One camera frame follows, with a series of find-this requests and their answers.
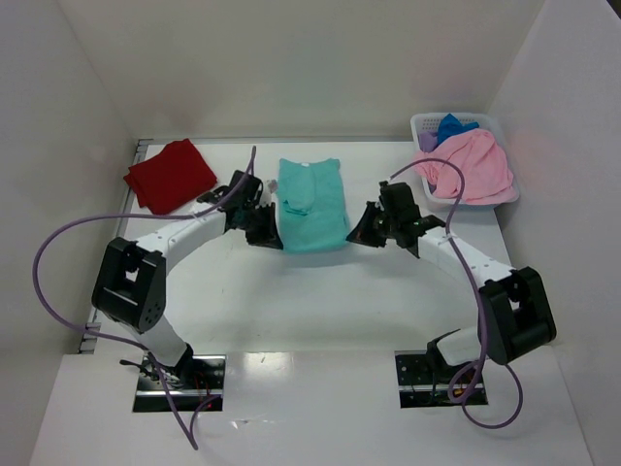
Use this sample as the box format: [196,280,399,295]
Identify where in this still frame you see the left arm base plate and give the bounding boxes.
[133,355,226,414]

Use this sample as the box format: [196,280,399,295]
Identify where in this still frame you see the teal t shirt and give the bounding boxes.
[277,158,350,254]

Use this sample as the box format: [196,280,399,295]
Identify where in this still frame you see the blue t shirt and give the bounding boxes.
[437,114,479,145]

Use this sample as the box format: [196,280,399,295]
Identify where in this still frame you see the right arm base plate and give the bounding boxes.
[395,351,475,409]

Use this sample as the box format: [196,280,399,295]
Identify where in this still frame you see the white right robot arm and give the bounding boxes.
[346,182,557,370]

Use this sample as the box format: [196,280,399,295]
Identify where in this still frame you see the purple t shirt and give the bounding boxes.
[417,131,439,153]

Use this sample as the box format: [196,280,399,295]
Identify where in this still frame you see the white plastic laundry basket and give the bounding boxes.
[410,112,520,212]

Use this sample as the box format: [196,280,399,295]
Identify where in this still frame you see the pink t shirt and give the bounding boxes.
[414,129,517,205]

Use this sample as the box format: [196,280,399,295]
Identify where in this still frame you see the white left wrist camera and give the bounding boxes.
[264,180,278,194]

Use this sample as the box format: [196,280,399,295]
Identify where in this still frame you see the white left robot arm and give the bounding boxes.
[91,171,283,383]

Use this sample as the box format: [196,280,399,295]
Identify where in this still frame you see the red folded t shirt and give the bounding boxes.
[123,139,217,216]

